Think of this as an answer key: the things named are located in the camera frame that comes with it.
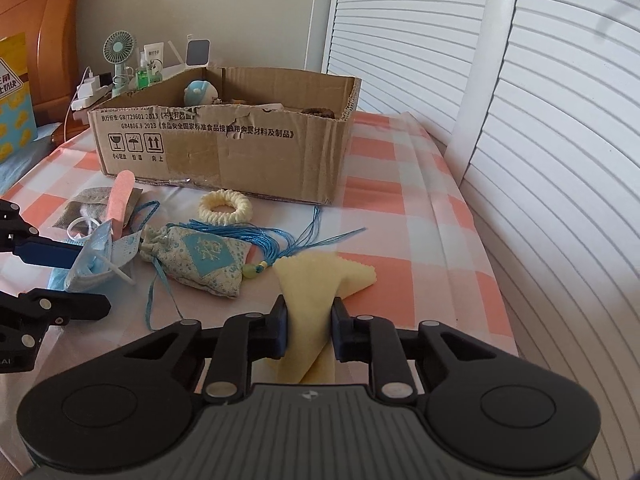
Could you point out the blue face mask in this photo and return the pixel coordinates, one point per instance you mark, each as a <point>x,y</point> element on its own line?
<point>95,265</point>

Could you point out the white louvred door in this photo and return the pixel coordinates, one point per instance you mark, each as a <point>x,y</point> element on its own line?
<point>565,185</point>
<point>410,35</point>

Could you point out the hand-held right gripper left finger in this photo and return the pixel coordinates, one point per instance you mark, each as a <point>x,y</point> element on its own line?
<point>277,327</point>

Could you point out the grey fabric pouch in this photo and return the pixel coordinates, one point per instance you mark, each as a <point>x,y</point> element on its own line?
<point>85,207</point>

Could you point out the pale green bottle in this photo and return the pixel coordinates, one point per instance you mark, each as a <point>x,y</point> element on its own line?
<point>156,72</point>

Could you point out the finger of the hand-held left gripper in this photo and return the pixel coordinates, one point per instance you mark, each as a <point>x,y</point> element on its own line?
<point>10,230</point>
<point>65,306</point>

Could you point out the green desk fan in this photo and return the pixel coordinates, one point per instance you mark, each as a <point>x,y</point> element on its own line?
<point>119,47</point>

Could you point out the white charger plug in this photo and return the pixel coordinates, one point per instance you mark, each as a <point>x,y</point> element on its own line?
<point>92,82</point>

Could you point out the white power strip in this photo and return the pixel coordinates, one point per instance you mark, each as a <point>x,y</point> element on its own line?
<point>87,102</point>

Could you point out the brown cardboard box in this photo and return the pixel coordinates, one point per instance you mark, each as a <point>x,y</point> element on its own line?
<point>250,160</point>

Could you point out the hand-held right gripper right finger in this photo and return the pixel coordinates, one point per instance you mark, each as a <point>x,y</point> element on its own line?
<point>341,332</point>

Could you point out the blue plush toy figure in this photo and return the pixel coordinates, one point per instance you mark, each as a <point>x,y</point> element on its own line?
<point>200,91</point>

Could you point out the yellow cloth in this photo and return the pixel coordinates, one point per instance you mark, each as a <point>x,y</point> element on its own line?
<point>310,300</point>

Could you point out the blue printed bed sheet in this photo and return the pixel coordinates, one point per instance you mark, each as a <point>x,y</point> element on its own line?
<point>30,155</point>

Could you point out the wooden bed headboard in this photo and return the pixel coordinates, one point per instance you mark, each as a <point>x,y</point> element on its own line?
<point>55,25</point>

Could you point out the blue patterned sachet with tassel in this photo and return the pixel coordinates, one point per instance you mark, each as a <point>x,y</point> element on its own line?
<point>200,260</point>

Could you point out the pink white checked tablecloth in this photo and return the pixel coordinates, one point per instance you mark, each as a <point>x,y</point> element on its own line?
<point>390,200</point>

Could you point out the pink foam stick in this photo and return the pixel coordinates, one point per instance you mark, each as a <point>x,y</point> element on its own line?
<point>120,200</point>

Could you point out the cream hair scrunchie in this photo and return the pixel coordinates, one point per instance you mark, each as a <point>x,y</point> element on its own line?
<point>210,207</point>

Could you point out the small white mirror stand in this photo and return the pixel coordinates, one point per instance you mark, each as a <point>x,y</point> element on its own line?
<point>197,52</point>

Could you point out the blue and yellow pillow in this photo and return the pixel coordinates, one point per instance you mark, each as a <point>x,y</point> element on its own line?
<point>15,105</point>

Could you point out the green label spray bottle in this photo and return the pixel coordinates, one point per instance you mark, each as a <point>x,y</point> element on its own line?
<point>142,77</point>

